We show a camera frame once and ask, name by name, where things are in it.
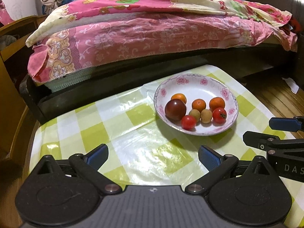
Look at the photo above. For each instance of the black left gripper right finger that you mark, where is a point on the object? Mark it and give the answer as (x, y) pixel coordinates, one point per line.
(229, 175)

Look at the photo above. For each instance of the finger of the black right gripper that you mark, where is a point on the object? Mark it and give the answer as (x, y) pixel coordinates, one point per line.
(287, 124)
(268, 142)

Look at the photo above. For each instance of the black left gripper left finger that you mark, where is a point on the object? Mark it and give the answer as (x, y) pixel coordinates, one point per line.
(76, 175)

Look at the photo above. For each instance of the red cherry tomato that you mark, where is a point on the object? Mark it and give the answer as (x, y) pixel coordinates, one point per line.
(188, 122)
(219, 115)

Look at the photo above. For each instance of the tan longan fruit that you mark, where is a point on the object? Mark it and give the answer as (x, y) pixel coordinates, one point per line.
(206, 116)
(196, 114)

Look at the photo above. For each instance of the orange kumquat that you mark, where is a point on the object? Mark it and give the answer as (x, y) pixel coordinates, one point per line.
(180, 96)
(199, 104)
(216, 102)

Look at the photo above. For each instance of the large dark red tomato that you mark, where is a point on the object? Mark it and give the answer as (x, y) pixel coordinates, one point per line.
(175, 109)

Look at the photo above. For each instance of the white paper on floor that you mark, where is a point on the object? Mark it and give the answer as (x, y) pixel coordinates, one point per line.
(292, 84)

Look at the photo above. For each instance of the green white checkered tablecloth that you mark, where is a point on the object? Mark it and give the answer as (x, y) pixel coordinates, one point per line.
(142, 148)

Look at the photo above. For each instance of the white floral porcelain plate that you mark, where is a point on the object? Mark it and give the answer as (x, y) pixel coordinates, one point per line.
(195, 86)

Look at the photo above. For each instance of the brown wooden cabinet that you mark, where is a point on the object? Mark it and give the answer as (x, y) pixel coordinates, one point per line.
(14, 60)

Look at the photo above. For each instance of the pink floral quilt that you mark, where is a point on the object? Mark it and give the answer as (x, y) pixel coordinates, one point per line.
(89, 33)

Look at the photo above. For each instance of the dark bed frame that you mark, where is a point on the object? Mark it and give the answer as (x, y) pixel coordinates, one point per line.
(114, 78)

